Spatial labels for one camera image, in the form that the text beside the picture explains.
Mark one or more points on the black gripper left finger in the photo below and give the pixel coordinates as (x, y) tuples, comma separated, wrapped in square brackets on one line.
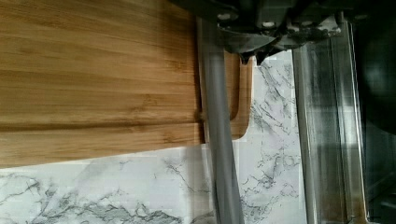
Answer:
[(245, 57)]

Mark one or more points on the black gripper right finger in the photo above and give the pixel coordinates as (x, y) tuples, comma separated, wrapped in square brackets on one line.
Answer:
[(264, 53)]

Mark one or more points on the silver oven door handle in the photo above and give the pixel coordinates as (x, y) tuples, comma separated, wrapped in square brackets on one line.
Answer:
[(218, 136)]

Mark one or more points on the bamboo cutting board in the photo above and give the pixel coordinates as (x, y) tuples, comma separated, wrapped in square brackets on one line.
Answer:
[(84, 79)]

